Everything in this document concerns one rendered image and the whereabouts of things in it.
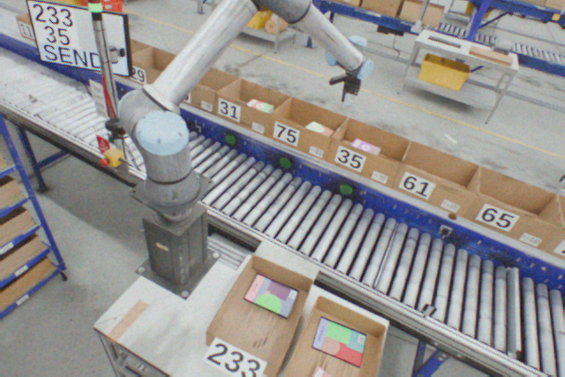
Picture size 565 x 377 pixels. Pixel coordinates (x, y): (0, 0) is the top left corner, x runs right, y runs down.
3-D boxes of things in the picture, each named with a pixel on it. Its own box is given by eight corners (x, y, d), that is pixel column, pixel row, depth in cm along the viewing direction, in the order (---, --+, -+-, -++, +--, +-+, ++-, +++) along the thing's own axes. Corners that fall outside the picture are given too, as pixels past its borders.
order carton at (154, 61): (124, 79, 249) (121, 56, 239) (154, 67, 271) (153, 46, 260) (167, 96, 237) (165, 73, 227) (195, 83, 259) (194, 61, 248)
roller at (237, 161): (188, 202, 188) (188, 196, 185) (241, 156, 226) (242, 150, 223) (195, 207, 187) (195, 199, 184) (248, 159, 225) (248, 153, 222)
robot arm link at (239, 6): (121, 140, 112) (274, -43, 107) (104, 114, 122) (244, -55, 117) (156, 157, 124) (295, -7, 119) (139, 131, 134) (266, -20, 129)
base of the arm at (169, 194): (174, 215, 115) (169, 194, 108) (132, 192, 121) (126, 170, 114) (211, 182, 128) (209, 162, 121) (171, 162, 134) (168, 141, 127)
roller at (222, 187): (198, 207, 186) (198, 201, 183) (250, 160, 224) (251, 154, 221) (206, 212, 185) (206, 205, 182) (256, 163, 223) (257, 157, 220)
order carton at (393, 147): (325, 162, 203) (331, 138, 193) (342, 139, 225) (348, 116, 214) (390, 189, 192) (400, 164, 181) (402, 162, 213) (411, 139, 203)
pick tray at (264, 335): (204, 345, 127) (204, 332, 121) (251, 267, 156) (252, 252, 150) (275, 380, 121) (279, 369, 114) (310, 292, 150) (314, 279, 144)
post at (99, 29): (115, 175, 202) (82, 18, 148) (122, 170, 206) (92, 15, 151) (130, 183, 199) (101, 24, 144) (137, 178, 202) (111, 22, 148)
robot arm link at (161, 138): (155, 188, 110) (145, 145, 98) (136, 158, 119) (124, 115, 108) (199, 171, 117) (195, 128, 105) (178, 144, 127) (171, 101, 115)
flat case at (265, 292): (287, 320, 137) (287, 318, 136) (244, 300, 141) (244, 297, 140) (298, 292, 147) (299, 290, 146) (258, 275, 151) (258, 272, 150)
